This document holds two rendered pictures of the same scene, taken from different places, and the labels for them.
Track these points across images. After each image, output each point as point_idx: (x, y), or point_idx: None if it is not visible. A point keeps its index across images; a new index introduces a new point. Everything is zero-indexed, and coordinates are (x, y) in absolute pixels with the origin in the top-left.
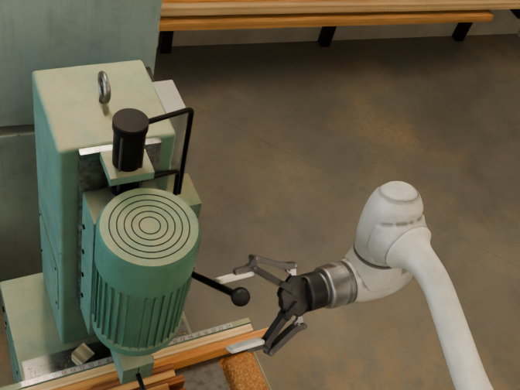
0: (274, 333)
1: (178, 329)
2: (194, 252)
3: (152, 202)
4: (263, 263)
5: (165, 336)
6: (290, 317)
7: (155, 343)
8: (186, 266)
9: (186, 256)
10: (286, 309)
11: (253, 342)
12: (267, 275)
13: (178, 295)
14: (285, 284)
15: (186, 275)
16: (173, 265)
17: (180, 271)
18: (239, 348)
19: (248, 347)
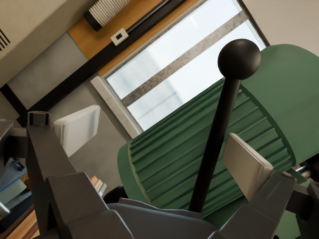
0: (49, 142)
1: (123, 186)
2: (303, 54)
3: None
4: (317, 196)
5: (137, 148)
6: (56, 184)
7: (137, 137)
8: (277, 56)
9: (295, 47)
10: (107, 205)
11: (78, 124)
12: (274, 191)
13: (218, 94)
14: (262, 222)
15: (258, 74)
16: (279, 44)
17: (268, 55)
18: (92, 108)
19: (80, 111)
